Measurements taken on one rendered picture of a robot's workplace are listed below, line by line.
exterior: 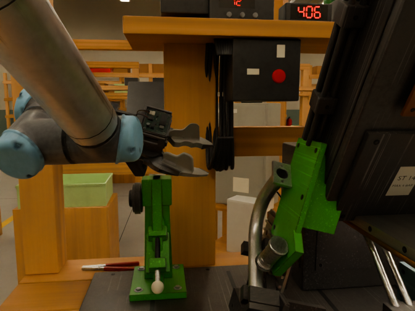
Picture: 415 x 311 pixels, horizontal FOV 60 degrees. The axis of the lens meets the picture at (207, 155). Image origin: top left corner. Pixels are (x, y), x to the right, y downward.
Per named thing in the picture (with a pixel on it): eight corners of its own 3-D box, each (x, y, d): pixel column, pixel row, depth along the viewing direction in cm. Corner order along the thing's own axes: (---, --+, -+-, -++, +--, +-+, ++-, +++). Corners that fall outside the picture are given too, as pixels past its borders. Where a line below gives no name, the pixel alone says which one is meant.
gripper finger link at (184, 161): (209, 171, 64) (163, 147, 64) (200, 188, 68) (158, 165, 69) (215, 159, 66) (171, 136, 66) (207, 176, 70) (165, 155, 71)
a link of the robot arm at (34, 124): (50, 139, 51) (77, 103, 60) (-24, 142, 52) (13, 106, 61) (67, 182, 56) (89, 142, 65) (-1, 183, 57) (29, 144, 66)
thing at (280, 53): (299, 100, 89) (302, 38, 87) (232, 100, 87) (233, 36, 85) (283, 101, 101) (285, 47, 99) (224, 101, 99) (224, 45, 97)
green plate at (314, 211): (329, 263, 67) (363, 154, 65) (287, 253, 66) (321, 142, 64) (305, 240, 78) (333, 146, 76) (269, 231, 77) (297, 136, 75)
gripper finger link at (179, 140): (219, 131, 70) (173, 129, 67) (211, 149, 75) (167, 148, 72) (216, 120, 72) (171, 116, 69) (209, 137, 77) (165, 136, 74)
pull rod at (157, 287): (163, 295, 78) (163, 270, 77) (150, 297, 77) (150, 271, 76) (163, 283, 83) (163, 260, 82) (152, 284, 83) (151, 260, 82)
